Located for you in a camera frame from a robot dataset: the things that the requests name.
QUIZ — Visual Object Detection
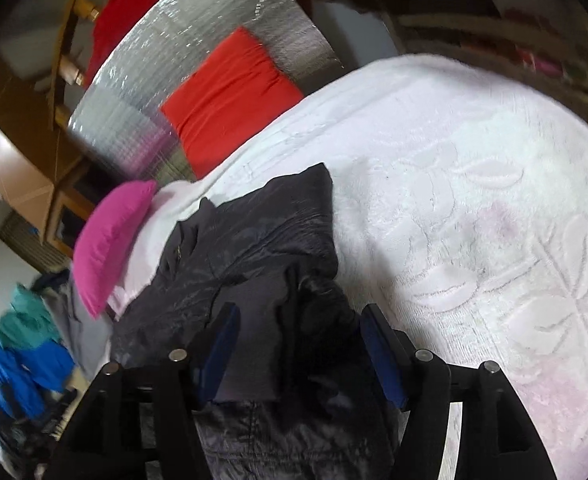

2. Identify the wooden headboard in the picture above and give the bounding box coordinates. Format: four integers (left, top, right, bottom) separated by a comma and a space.
49, 0, 130, 131

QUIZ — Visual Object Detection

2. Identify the wooden shelf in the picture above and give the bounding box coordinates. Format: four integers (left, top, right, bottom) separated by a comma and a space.
384, 0, 588, 126

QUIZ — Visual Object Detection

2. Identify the teal garment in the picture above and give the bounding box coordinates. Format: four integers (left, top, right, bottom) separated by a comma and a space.
0, 284, 57, 348

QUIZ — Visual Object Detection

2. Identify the white floral embossed blanket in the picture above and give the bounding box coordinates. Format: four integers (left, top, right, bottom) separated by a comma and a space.
105, 53, 588, 480

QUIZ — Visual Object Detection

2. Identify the red cloth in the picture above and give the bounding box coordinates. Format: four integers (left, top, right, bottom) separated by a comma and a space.
85, 0, 205, 87

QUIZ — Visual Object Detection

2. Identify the wooden cabinet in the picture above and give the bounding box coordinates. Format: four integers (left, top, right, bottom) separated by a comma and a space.
0, 50, 100, 261

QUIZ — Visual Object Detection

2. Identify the pink pillow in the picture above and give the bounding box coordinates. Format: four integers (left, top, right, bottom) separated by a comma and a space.
72, 179, 157, 319

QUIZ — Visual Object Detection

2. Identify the orange-red pillow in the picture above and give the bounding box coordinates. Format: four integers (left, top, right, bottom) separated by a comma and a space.
160, 27, 305, 181

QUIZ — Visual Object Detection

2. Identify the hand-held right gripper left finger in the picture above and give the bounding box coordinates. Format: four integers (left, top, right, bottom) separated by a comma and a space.
45, 302, 241, 480

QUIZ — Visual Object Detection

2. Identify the black quilted jacket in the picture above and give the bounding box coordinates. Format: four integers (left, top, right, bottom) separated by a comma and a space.
110, 162, 399, 480

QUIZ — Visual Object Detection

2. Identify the silver foil insulation mat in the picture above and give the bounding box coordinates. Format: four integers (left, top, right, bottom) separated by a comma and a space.
67, 0, 345, 187

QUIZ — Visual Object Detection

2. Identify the blue jacket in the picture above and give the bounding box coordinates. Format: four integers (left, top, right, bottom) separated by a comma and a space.
0, 335, 77, 421

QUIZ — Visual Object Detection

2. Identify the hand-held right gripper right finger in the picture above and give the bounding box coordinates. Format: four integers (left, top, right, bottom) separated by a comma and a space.
360, 303, 558, 480

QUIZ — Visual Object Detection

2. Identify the grey garment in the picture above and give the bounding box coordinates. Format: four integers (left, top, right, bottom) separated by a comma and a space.
44, 280, 115, 371

